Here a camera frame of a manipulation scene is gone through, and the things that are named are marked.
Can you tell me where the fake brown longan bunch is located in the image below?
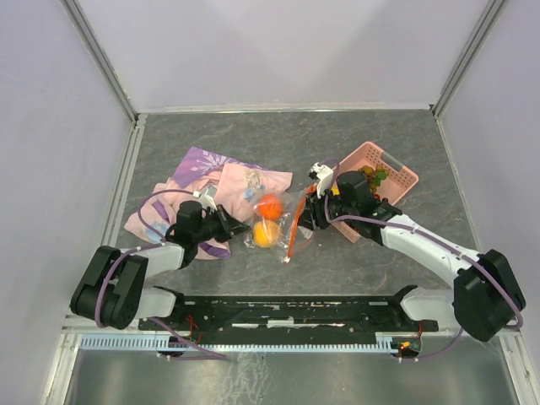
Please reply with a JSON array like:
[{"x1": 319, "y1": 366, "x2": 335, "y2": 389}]
[{"x1": 359, "y1": 165, "x2": 390, "y2": 192}]

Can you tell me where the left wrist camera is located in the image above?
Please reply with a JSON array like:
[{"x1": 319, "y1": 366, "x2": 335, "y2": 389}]
[{"x1": 192, "y1": 185, "x2": 217, "y2": 212}]

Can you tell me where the pink plastic basket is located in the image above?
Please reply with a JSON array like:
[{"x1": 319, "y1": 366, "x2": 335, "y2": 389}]
[{"x1": 317, "y1": 142, "x2": 419, "y2": 246}]

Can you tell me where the fake peach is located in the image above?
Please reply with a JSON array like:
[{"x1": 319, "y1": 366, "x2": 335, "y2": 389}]
[{"x1": 252, "y1": 219, "x2": 281, "y2": 248}]

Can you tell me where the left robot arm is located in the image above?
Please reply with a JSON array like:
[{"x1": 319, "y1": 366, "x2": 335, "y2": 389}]
[{"x1": 70, "y1": 201, "x2": 250, "y2": 330}]

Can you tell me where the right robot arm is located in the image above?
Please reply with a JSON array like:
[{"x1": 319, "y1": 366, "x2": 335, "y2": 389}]
[{"x1": 300, "y1": 163, "x2": 526, "y2": 342}]

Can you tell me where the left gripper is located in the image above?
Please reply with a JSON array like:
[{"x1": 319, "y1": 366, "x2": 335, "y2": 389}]
[{"x1": 193, "y1": 204, "x2": 251, "y2": 243}]

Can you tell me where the clear zip top bag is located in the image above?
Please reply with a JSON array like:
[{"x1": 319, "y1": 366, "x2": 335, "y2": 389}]
[{"x1": 244, "y1": 184, "x2": 316, "y2": 264}]

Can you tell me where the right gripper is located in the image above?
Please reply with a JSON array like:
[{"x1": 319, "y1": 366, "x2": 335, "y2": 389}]
[{"x1": 294, "y1": 185, "x2": 356, "y2": 233}]

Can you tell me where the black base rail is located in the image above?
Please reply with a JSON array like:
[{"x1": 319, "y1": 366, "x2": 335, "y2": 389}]
[{"x1": 138, "y1": 286, "x2": 439, "y2": 345}]

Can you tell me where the pink purple printed cloth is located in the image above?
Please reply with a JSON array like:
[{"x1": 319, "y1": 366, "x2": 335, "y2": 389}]
[{"x1": 124, "y1": 147, "x2": 293, "y2": 243}]

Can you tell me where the light blue cable duct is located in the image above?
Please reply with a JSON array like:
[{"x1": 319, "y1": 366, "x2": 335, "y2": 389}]
[{"x1": 79, "y1": 331, "x2": 402, "y2": 352}]

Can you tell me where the fake orange persimmon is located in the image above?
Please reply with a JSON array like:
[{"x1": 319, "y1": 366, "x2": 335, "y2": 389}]
[{"x1": 255, "y1": 194, "x2": 284, "y2": 221}]

